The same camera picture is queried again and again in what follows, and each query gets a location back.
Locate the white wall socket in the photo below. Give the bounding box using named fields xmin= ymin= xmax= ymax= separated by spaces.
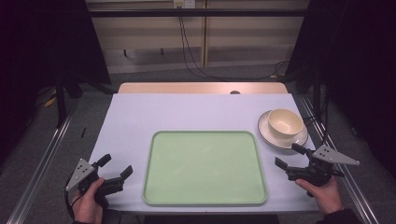
xmin=173 ymin=0 xmax=197 ymax=9

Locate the person's left hand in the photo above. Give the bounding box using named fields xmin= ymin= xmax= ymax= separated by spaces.
xmin=71 ymin=176 xmax=107 ymax=224

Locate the light green plastic tray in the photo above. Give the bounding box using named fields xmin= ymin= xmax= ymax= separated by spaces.
xmin=142 ymin=130 xmax=269 ymax=207

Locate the cream ceramic bowl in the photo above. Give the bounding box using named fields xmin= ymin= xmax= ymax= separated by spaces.
xmin=267 ymin=107 xmax=304 ymax=140

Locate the black horizontal bar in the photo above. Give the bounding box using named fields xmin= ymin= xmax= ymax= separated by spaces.
xmin=88 ymin=8 xmax=308 ymax=19

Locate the white dark-rimmed plate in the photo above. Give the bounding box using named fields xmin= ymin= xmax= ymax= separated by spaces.
xmin=257 ymin=109 xmax=309 ymax=150

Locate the yellow floor object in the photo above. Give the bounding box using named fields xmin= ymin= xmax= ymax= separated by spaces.
xmin=43 ymin=89 xmax=58 ymax=108

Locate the black curtain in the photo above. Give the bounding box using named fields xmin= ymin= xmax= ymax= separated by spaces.
xmin=284 ymin=0 xmax=396 ymax=180
xmin=0 ymin=0 xmax=112 ymax=166

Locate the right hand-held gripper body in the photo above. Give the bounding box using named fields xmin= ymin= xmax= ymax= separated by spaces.
xmin=285 ymin=144 xmax=361 ymax=189

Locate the person's right hand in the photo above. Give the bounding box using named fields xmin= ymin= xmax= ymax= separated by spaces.
xmin=294 ymin=176 xmax=344 ymax=217

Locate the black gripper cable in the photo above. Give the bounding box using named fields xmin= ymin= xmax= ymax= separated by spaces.
xmin=64 ymin=181 xmax=82 ymax=220

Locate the wooden vertical post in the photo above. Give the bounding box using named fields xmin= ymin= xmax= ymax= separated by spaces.
xmin=201 ymin=0 xmax=209 ymax=68

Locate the metal floor rail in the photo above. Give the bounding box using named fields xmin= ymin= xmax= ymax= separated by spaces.
xmin=299 ymin=94 xmax=380 ymax=224
xmin=6 ymin=101 xmax=80 ymax=224

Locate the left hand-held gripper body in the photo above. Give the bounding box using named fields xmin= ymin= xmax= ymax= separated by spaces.
xmin=65 ymin=158 xmax=125 ymax=209

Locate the white table mat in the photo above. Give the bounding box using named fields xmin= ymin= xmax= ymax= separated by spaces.
xmin=89 ymin=92 xmax=319 ymax=214

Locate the black hanging cable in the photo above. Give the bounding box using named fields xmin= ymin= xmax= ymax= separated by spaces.
xmin=177 ymin=7 xmax=291 ymax=81

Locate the black metal stand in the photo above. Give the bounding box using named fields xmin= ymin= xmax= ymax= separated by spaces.
xmin=312 ymin=69 xmax=322 ymax=119
xmin=53 ymin=72 xmax=69 ymax=129

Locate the black floor cable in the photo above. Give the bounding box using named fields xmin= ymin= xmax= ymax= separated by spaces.
xmin=302 ymin=91 xmax=332 ymax=147

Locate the wooden table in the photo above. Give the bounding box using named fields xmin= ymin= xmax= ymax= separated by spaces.
xmin=117 ymin=81 xmax=290 ymax=95

